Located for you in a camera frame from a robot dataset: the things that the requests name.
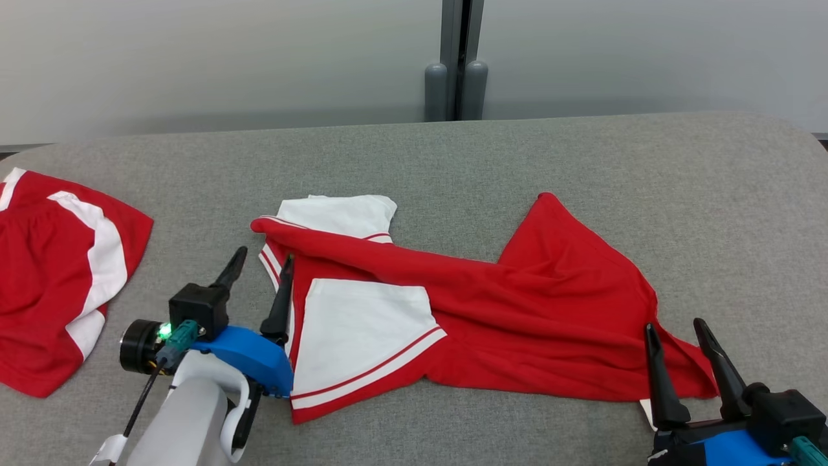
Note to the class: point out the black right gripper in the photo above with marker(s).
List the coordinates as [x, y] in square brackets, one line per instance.
[673, 446]

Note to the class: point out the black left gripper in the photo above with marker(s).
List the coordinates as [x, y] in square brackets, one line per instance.
[137, 346]

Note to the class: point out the red jersey with number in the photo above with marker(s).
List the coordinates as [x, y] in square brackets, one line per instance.
[550, 310]

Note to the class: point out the red shorts white stripes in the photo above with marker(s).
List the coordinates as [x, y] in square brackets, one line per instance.
[39, 291]

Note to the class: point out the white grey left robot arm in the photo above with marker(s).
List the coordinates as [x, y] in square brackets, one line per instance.
[181, 421]

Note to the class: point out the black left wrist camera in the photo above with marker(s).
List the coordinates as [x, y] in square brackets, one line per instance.
[197, 310]

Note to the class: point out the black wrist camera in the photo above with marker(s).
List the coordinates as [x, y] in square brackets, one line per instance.
[197, 310]
[786, 417]

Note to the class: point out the blue right camera mount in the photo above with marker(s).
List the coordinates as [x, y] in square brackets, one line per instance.
[744, 453]

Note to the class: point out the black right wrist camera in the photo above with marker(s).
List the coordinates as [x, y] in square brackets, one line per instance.
[786, 417]

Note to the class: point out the grey double partition post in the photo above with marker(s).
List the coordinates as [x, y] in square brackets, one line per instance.
[449, 39]

